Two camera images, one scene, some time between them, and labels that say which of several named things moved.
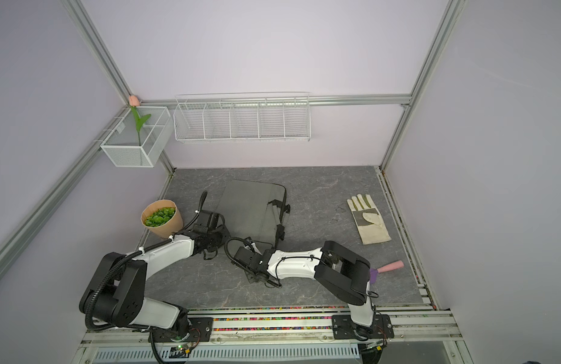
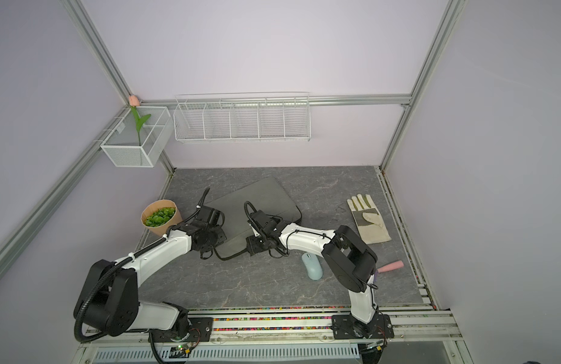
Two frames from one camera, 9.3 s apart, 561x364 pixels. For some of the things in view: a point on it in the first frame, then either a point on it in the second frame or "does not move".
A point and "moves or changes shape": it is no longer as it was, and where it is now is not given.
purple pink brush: x=374 y=272 does not move
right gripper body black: x=261 y=256 to x=263 y=237
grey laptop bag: x=255 y=210 moves or changes shape
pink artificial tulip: x=133 y=102 does not move
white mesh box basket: x=122 y=145 does not move
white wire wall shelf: x=243 y=117 does not move
